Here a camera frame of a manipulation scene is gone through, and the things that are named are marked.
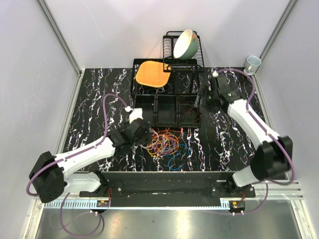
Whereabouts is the purple right arm hose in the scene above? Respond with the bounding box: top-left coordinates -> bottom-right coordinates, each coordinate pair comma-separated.
211,68 -> 297,216

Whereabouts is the magenta cable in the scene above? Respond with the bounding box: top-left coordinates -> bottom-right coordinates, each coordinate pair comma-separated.
152,131 -> 180,156

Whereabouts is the black wire dish rack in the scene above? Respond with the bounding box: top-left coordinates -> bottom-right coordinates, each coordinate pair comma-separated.
162,29 -> 204,72

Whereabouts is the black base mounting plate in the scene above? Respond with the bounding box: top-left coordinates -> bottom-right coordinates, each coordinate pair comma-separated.
79,172 -> 256,208

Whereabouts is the orange cable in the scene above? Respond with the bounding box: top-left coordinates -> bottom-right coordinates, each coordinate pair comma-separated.
146,127 -> 182,159

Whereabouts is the black flat drip tray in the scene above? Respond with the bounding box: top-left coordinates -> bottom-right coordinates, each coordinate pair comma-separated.
130,58 -> 200,96

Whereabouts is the yellow cable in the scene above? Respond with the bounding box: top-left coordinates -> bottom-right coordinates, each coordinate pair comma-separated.
147,139 -> 180,159

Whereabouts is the black three-compartment tray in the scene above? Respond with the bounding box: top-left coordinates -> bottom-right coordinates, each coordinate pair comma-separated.
133,94 -> 201,128

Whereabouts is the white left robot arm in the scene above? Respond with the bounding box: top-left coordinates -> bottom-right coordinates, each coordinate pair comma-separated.
26,118 -> 151,203

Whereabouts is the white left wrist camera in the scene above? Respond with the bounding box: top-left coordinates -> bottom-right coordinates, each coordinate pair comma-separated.
129,108 -> 143,123

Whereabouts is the purple left arm hose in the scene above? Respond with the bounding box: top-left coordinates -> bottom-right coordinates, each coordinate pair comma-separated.
26,94 -> 133,236

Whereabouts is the green ceramic bowl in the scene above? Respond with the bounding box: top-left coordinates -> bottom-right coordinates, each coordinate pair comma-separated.
173,29 -> 199,60

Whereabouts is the white cable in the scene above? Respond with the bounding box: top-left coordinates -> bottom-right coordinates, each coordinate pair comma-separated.
143,134 -> 165,159

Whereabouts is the white mug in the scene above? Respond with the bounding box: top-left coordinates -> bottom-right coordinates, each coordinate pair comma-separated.
244,55 -> 262,76

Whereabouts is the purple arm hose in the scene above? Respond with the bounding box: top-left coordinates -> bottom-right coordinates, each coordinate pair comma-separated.
26,94 -> 133,236
211,68 -> 297,216

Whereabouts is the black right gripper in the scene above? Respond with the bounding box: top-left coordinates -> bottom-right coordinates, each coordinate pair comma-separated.
192,85 -> 219,115

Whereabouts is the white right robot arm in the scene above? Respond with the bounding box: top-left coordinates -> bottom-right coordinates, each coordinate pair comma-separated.
194,86 -> 295,198

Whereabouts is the orange woven mat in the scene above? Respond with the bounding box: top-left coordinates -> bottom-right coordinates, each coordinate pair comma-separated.
136,61 -> 171,88

